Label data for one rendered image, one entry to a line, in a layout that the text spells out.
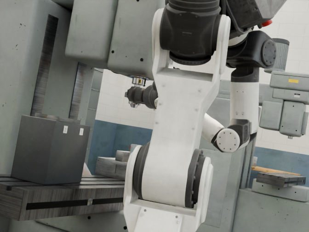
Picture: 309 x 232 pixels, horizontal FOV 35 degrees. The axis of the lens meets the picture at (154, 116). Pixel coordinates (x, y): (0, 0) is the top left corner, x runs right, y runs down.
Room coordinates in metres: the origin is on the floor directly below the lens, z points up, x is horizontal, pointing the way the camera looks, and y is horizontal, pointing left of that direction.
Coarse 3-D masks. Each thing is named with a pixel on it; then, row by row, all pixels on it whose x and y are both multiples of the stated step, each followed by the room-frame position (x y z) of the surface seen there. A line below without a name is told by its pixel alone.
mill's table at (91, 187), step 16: (0, 176) 1.45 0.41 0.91; (96, 176) 1.91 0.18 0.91; (0, 192) 1.31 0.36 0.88; (16, 192) 1.28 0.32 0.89; (32, 192) 1.30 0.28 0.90; (48, 192) 1.36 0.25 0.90; (64, 192) 1.42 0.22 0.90; (80, 192) 1.49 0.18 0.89; (96, 192) 1.56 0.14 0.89; (112, 192) 1.64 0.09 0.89; (0, 208) 1.30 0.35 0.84; (16, 208) 1.28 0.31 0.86; (32, 208) 1.31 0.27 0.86; (48, 208) 1.36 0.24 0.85; (64, 208) 1.43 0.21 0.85; (80, 208) 1.50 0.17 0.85; (96, 208) 1.57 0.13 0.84; (112, 208) 1.66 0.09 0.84
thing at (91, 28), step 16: (80, 0) 1.91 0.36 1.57; (96, 0) 1.88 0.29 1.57; (112, 0) 1.85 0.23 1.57; (80, 16) 1.91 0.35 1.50; (96, 16) 1.87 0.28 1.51; (112, 16) 1.86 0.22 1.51; (80, 32) 1.90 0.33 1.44; (96, 32) 1.87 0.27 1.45; (112, 32) 1.88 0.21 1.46; (80, 48) 1.90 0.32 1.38; (96, 48) 1.86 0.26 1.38; (96, 64) 2.00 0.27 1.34
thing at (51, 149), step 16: (32, 128) 1.45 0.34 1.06; (48, 128) 1.43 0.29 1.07; (64, 128) 1.47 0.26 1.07; (80, 128) 1.56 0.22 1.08; (32, 144) 1.44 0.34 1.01; (48, 144) 1.43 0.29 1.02; (64, 144) 1.49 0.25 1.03; (80, 144) 1.58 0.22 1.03; (16, 160) 1.46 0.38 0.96; (32, 160) 1.44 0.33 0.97; (48, 160) 1.42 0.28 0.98; (64, 160) 1.50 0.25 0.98; (80, 160) 1.60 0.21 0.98; (16, 176) 1.46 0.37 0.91; (32, 176) 1.44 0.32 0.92; (48, 176) 1.43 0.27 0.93; (64, 176) 1.52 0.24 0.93; (80, 176) 1.62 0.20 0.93
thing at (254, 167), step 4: (256, 160) 7.71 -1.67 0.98; (252, 164) 7.71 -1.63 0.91; (252, 168) 7.40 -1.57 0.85; (256, 168) 7.37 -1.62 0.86; (260, 168) 7.34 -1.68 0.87; (264, 168) 7.50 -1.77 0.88; (268, 168) 7.83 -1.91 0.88; (268, 172) 7.29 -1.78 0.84; (272, 172) 7.26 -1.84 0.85; (276, 172) 7.23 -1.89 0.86; (280, 172) 7.20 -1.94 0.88; (284, 172) 7.34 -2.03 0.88; (288, 172) 7.70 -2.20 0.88
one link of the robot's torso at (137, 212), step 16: (128, 160) 1.19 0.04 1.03; (208, 160) 1.16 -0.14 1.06; (128, 176) 1.17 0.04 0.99; (208, 176) 1.15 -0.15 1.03; (128, 192) 1.19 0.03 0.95; (208, 192) 1.18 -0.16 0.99; (128, 208) 1.18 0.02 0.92; (144, 208) 1.17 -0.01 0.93; (160, 208) 1.19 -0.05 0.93; (176, 208) 1.22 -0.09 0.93; (128, 224) 1.19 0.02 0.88; (144, 224) 1.16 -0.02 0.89; (160, 224) 1.15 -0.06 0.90; (176, 224) 1.15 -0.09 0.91; (192, 224) 1.15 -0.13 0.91
